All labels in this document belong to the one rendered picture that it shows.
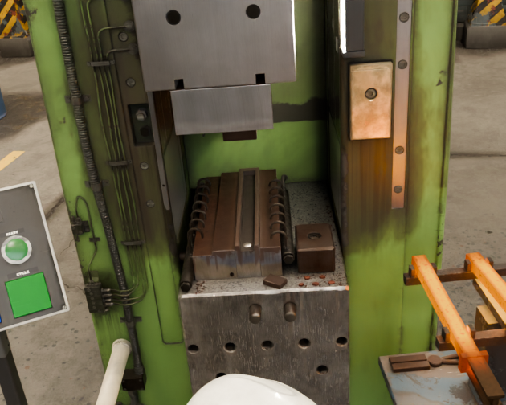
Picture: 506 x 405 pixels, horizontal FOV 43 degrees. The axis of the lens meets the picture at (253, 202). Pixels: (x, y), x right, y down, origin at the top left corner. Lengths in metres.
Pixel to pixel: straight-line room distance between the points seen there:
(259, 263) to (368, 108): 0.42
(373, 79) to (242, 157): 0.57
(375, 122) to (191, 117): 0.42
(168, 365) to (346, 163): 0.76
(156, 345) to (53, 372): 1.06
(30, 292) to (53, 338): 1.60
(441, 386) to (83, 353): 1.72
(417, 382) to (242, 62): 0.79
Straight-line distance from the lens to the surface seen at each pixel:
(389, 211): 1.59
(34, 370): 2.85
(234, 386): 0.60
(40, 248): 1.40
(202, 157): 1.87
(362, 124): 1.46
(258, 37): 1.26
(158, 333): 1.78
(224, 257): 1.46
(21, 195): 1.41
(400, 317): 1.76
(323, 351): 1.54
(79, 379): 2.73
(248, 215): 1.59
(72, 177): 1.58
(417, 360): 1.56
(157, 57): 1.29
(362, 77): 1.42
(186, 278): 1.45
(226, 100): 1.30
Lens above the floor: 1.74
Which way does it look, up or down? 27 degrees down
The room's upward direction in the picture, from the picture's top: 5 degrees counter-clockwise
